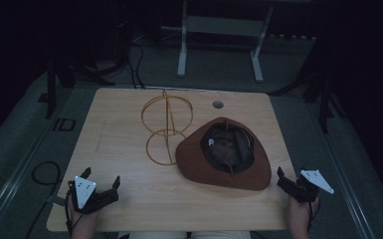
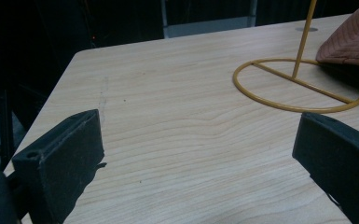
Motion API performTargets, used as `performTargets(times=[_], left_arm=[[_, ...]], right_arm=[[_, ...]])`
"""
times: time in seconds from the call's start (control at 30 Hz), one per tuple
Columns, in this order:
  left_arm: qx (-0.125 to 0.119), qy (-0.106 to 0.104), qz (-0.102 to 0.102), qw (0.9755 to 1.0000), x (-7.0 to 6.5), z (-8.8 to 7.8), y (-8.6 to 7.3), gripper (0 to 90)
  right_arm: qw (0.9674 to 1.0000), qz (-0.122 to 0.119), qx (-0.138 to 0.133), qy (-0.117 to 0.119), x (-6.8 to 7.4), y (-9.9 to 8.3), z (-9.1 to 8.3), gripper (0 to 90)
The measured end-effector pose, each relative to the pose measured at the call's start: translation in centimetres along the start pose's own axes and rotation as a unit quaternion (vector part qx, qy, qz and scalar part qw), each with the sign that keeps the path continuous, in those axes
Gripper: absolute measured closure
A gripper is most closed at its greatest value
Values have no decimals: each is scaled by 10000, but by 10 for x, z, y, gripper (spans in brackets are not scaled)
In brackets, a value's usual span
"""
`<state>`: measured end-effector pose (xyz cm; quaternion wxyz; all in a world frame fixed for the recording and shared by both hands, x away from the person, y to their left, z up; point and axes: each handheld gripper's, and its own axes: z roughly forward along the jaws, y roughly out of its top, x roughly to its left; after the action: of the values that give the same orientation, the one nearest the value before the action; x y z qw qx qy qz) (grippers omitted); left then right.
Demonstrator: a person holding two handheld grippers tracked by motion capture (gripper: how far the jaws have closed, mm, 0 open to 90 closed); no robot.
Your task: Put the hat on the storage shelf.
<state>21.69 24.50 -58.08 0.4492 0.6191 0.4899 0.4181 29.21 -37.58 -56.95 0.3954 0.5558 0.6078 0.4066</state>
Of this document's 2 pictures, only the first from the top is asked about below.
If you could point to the person's legs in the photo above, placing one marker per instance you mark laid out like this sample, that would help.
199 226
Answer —
212 235

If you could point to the person's right hand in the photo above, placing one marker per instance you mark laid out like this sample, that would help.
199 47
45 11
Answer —
299 215

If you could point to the person's left hand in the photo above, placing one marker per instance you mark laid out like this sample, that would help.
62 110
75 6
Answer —
83 222

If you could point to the black rectangular floor bracket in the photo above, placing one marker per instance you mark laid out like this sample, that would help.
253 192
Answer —
59 124

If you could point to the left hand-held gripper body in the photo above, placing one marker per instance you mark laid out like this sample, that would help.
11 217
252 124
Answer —
85 191

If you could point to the black metal stand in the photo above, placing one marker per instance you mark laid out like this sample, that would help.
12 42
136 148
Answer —
324 106

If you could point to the grey round table grommet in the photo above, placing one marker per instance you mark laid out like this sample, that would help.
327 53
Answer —
218 105

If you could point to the brown felt hat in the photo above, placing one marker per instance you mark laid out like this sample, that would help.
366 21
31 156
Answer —
192 159

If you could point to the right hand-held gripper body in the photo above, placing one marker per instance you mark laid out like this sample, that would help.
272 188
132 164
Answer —
306 187

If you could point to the white metal desk frame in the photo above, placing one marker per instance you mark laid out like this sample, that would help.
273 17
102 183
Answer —
219 26

